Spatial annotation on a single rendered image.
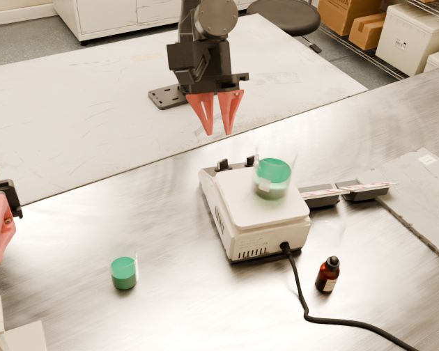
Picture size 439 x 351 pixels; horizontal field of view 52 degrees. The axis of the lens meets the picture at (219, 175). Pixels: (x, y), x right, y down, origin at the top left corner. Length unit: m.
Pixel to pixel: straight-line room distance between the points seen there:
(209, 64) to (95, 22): 2.47
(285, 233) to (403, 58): 2.40
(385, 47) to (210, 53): 2.42
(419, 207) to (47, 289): 0.64
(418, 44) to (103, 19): 1.94
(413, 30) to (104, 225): 2.43
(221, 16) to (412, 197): 0.48
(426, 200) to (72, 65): 0.85
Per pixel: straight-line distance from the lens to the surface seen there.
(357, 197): 0.85
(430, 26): 2.88
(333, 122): 1.04
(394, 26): 3.02
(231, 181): 0.71
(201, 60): 0.68
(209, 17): 0.66
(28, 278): 0.73
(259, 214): 0.67
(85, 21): 3.14
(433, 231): 0.85
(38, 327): 0.68
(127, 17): 3.23
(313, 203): 0.81
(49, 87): 1.11
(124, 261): 0.68
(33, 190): 0.85
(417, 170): 0.96
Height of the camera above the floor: 1.48
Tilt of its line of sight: 43 degrees down
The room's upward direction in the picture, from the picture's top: 5 degrees clockwise
